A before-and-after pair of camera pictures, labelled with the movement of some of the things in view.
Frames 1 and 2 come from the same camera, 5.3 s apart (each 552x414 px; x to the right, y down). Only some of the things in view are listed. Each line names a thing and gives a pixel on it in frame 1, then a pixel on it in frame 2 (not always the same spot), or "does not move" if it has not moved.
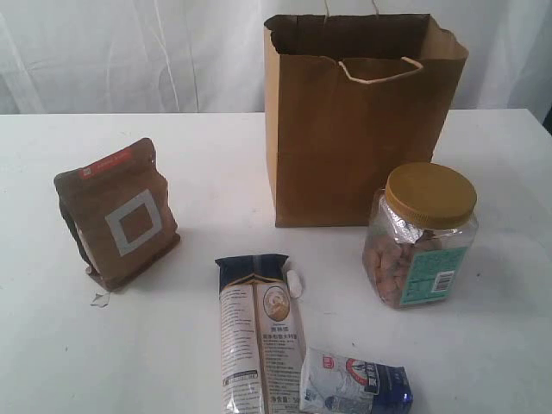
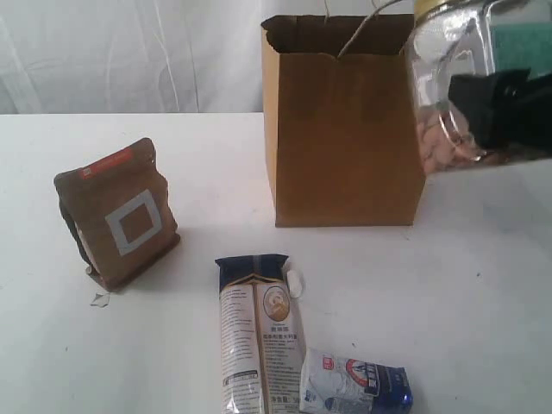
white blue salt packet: x=331 y=384 does not move
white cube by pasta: x=295 y=285 does not move
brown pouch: x=116 y=212 does not move
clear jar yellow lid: x=421 y=227 → x=451 y=38
